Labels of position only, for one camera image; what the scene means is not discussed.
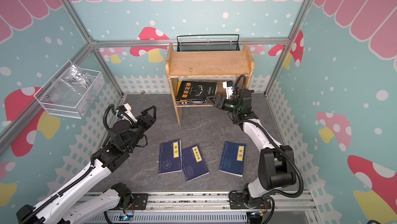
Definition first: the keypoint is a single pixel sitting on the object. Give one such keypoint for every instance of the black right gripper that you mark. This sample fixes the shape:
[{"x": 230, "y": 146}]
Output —
[{"x": 222, "y": 102}]

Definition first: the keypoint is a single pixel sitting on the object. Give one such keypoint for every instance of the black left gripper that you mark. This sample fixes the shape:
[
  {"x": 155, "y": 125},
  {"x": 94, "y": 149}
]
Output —
[{"x": 148, "y": 117}]

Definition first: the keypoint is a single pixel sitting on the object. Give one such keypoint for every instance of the black book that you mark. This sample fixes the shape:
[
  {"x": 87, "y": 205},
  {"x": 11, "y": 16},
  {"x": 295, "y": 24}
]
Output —
[{"x": 197, "y": 91}]

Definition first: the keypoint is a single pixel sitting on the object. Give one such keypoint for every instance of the yellow cover book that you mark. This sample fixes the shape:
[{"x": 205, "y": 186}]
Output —
[{"x": 192, "y": 102}]

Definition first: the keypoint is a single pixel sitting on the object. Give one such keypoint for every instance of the blue book small yellow label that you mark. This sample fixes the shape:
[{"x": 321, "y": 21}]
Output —
[{"x": 232, "y": 159}]

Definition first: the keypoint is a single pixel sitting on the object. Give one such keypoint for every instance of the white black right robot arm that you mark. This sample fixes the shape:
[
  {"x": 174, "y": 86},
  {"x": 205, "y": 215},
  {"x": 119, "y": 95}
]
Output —
[{"x": 277, "y": 171}]

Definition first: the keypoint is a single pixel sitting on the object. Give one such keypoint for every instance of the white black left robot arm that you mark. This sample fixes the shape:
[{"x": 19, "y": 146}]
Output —
[{"x": 59, "y": 207}]

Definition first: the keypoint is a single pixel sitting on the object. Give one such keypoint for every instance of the navy book left yellow label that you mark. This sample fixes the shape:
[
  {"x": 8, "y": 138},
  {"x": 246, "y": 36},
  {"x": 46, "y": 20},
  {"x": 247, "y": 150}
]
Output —
[{"x": 170, "y": 158}]

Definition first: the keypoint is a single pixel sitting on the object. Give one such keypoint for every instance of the wooden two-tier bookshelf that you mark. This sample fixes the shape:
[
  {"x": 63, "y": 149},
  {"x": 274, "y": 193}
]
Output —
[{"x": 217, "y": 66}]

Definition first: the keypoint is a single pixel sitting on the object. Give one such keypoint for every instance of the navy book tilted yellow label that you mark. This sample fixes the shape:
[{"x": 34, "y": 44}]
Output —
[{"x": 193, "y": 163}]

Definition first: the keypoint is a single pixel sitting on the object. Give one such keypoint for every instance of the clear plastic bag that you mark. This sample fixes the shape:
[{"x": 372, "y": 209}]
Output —
[{"x": 77, "y": 89}]

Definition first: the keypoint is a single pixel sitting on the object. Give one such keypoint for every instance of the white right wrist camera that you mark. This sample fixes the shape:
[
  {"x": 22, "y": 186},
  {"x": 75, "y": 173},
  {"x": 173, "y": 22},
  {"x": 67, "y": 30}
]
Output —
[{"x": 229, "y": 88}]

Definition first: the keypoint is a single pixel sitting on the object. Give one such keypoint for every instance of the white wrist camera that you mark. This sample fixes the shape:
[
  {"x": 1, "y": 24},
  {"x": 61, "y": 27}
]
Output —
[
  {"x": 124, "y": 112},
  {"x": 229, "y": 88}
]

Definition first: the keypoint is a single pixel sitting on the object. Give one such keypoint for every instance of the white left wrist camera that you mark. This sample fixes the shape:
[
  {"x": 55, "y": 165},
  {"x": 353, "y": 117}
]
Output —
[{"x": 124, "y": 112}]

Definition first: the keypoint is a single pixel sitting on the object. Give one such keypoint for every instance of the black wire mesh basket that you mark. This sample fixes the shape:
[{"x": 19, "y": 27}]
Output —
[{"x": 191, "y": 43}]

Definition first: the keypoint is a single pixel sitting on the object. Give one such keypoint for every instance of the white wire wall basket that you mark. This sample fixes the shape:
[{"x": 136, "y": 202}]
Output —
[{"x": 48, "y": 96}]

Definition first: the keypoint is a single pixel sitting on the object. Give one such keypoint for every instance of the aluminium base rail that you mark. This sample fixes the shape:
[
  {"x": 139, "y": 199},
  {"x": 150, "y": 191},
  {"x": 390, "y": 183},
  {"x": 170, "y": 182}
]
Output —
[{"x": 210, "y": 207}]

